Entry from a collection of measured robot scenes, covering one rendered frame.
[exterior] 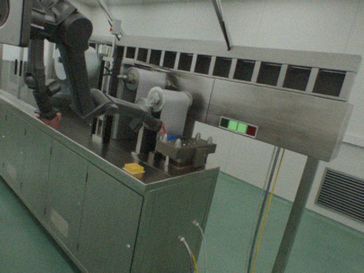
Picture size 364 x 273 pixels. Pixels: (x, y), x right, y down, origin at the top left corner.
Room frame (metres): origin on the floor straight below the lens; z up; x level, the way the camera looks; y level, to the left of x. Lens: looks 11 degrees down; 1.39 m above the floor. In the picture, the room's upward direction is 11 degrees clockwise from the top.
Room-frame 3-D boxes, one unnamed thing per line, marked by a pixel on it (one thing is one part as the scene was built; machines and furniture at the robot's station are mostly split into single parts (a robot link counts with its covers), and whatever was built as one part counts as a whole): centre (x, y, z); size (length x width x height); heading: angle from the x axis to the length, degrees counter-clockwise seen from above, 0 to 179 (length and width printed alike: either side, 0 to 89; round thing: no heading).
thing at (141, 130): (1.52, 0.20, 1.05); 0.06 x 0.05 x 0.31; 141
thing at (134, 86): (1.79, 0.26, 1.33); 0.25 x 0.14 x 0.14; 141
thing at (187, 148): (1.54, -0.09, 1.00); 0.40 x 0.16 x 0.06; 141
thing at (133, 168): (1.25, 0.17, 0.91); 0.07 x 0.07 x 0.02; 51
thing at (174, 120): (1.58, 0.03, 1.11); 0.23 x 0.01 x 0.18; 141
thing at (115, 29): (1.90, 0.56, 1.66); 0.07 x 0.07 x 0.10; 29
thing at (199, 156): (1.49, -0.17, 0.96); 0.10 x 0.03 x 0.11; 141
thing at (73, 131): (2.15, 0.86, 0.88); 2.52 x 0.66 x 0.04; 51
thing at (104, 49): (2.06, 0.64, 1.50); 0.14 x 0.14 x 0.06
